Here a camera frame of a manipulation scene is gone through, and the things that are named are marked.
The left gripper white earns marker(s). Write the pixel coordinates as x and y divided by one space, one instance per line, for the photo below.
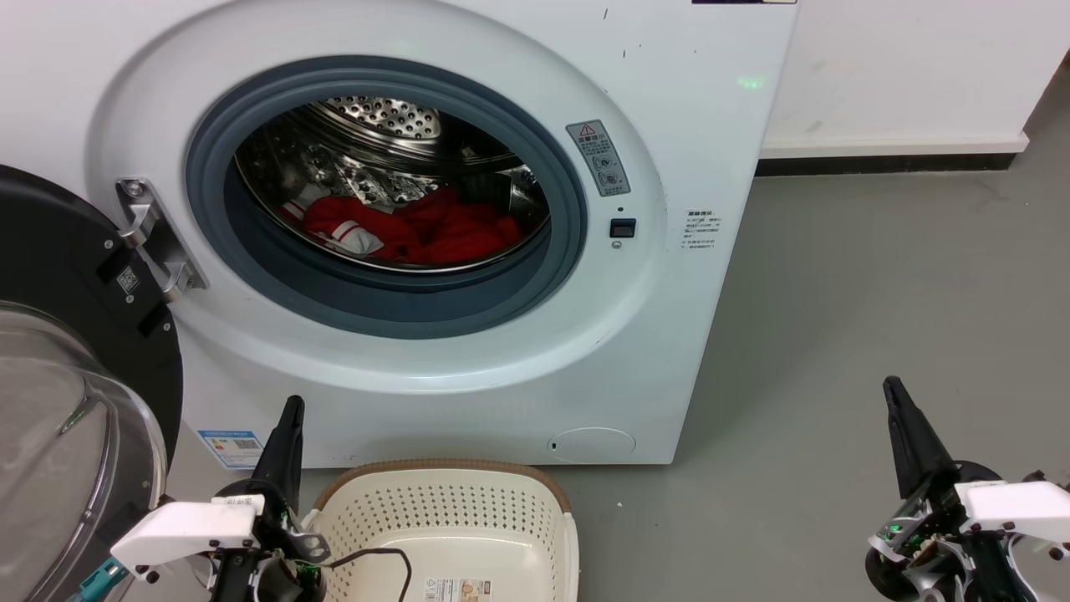
184 531

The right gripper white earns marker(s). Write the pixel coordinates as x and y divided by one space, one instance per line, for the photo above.
1011 510

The red garment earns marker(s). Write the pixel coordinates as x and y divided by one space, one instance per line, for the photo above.
451 234

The cream perforated laundry basket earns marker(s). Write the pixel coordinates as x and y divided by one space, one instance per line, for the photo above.
468 518

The black glass washer door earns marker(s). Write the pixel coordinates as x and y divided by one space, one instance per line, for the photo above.
50 251

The stainless steel washing machine drum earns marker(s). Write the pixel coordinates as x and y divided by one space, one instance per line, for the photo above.
376 125

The blue energy label sticker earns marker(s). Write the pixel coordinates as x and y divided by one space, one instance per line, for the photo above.
231 449

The grey rubber door gasket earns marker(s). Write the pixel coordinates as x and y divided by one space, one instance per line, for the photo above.
376 305

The white QR code sticker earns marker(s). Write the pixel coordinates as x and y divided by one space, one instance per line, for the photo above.
129 280

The silver metal door hinge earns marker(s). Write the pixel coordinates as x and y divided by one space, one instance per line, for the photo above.
155 238

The white front-load washing machine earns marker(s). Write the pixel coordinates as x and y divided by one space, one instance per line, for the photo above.
669 334

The round white filter cover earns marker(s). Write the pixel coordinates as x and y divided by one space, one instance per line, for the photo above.
592 445

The small text sticker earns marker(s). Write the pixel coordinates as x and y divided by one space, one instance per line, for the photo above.
700 231

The black door latch socket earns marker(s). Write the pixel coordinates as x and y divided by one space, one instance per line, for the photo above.
623 228

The grey warning sticker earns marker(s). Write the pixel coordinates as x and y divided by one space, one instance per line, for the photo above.
598 159

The black wall baseboard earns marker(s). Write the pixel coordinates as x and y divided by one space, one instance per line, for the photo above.
878 164

